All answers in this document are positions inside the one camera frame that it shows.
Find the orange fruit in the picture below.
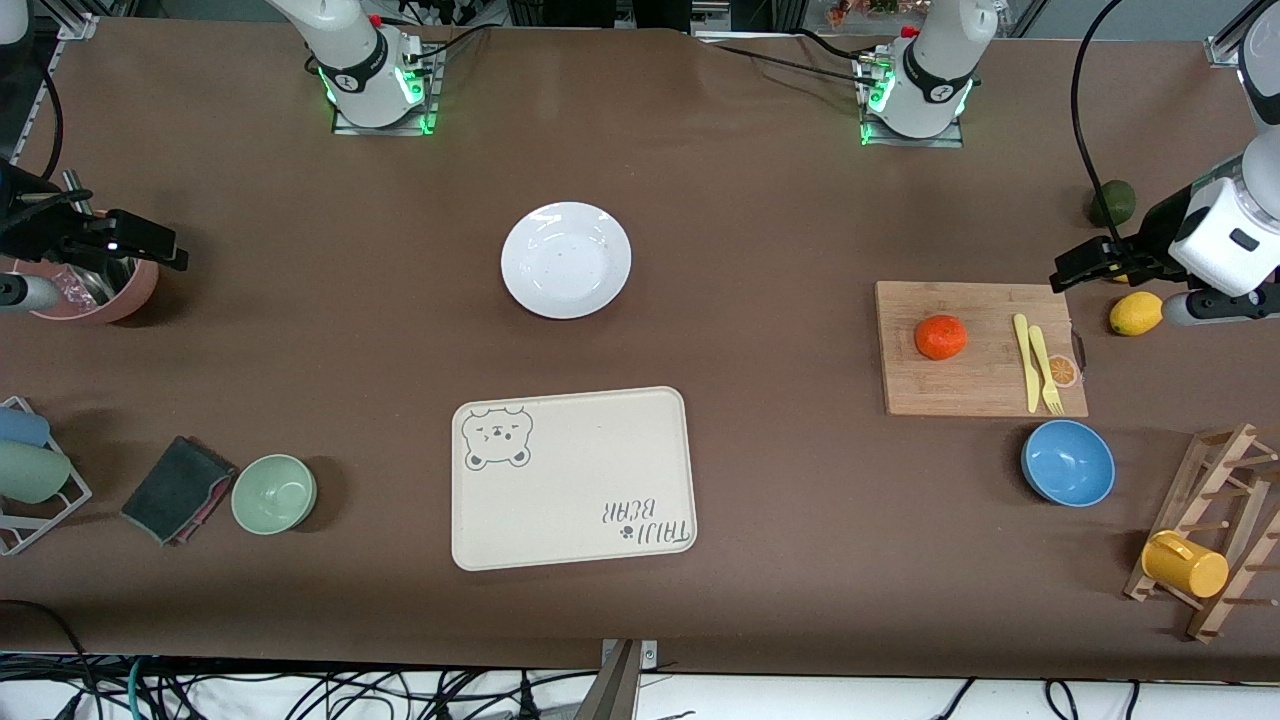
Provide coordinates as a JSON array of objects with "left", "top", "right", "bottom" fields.
[{"left": 915, "top": 315, "right": 969, "bottom": 361}]

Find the white round plate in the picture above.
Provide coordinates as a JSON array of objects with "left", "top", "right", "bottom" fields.
[{"left": 501, "top": 202, "right": 633, "bottom": 320}]

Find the pink bowl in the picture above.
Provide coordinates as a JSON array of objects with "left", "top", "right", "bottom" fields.
[{"left": 12, "top": 255, "right": 161, "bottom": 326}]

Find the dark green avocado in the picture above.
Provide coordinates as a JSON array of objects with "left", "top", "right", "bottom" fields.
[{"left": 1089, "top": 180, "right": 1137, "bottom": 228}]

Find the yellow plastic fork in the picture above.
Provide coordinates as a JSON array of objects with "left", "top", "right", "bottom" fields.
[{"left": 1028, "top": 325, "right": 1065, "bottom": 416}]

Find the yellow plastic knife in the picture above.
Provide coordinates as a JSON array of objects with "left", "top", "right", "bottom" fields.
[{"left": 1013, "top": 313, "right": 1042, "bottom": 414}]

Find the wooden cutting board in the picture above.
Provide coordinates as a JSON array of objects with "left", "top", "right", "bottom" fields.
[{"left": 875, "top": 281, "right": 1089, "bottom": 418}]

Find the blue bowl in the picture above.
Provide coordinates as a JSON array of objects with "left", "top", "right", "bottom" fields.
[{"left": 1021, "top": 419, "right": 1116, "bottom": 508}]

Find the blue cup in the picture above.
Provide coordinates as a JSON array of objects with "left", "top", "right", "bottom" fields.
[{"left": 0, "top": 407, "right": 51, "bottom": 448}]

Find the dark folded cloth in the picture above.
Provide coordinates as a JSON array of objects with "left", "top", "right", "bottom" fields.
[{"left": 121, "top": 435, "right": 239, "bottom": 547}]

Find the wooden cup rack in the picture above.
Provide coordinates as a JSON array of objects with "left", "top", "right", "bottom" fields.
[{"left": 1124, "top": 423, "right": 1280, "bottom": 643}]

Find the pale green cup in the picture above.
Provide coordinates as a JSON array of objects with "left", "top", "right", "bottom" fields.
[{"left": 0, "top": 441, "right": 73, "bottom": 505}]

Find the green bowl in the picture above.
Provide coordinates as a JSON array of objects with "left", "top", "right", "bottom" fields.
[{"left": 231, "top": 454, "right": 318, "bottom": 536}]

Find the yellow cup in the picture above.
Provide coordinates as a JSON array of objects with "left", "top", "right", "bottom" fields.
[{"left": 1141, "top": 530, "right": 1230, "bottom": 599}]

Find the cream bear print tray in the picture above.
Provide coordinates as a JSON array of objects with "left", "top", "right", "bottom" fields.
[{"left": 451, "top": 386, "right": 697, "bottom": 572}]

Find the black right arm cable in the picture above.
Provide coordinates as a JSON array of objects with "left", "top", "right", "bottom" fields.
[{"left": 30, "top": 55, "right": 66, "bottom": 186}]

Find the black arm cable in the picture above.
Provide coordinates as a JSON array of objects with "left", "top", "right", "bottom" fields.
[
  {"left": 30, "top": 55, "right": 66, "bottom": 186},
  {"left": 1070, "top": 0, "right": 1131, "bottom": 256}
]

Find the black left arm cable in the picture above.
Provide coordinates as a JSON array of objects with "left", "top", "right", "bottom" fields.
[{"left": 1070, "top": 0, "right": 1131, "bottom": 256}]

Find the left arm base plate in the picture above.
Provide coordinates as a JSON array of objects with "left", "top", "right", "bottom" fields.
[{"left": 858, "top": 55, "right": 966, "bottom": 149}]

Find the white wire rack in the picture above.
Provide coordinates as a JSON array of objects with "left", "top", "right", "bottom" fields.
[{"left": 0, "top": 396, "right": 93, "bottom": 557}]

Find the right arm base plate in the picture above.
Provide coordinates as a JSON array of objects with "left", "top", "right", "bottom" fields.
[{"left": 330, "top": 45, "right": 443, "bottom": 137}]

